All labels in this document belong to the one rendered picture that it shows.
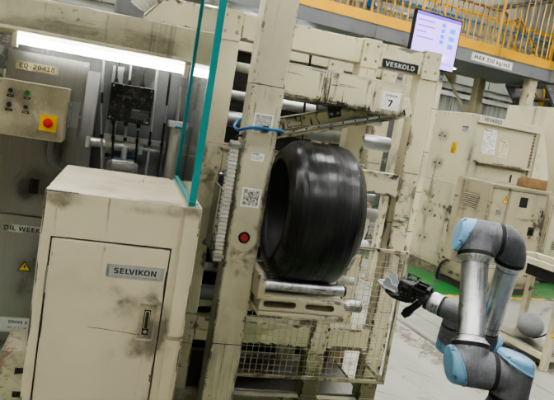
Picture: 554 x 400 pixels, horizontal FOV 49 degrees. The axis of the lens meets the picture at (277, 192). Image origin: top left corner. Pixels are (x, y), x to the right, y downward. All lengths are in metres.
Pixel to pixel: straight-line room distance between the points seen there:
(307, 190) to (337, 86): 0.63
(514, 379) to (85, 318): 1.26
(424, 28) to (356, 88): 3.89
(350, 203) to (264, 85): 0.55
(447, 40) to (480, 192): 1.71
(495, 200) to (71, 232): 5.83
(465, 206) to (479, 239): 5.15
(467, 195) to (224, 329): 5.07
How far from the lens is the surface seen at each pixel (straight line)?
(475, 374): 1.98
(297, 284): 2.39
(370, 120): 2.87
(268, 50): 2.33
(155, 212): 1.62
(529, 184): 7.41
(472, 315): 2.01
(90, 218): 1.62
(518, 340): 5.33
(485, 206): 6.98
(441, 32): 6.68
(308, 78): 2.63
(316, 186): 2.22
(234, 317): 2.46
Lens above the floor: 1.53
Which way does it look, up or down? 7 degrees down
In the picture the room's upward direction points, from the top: 10 degrees clockwise
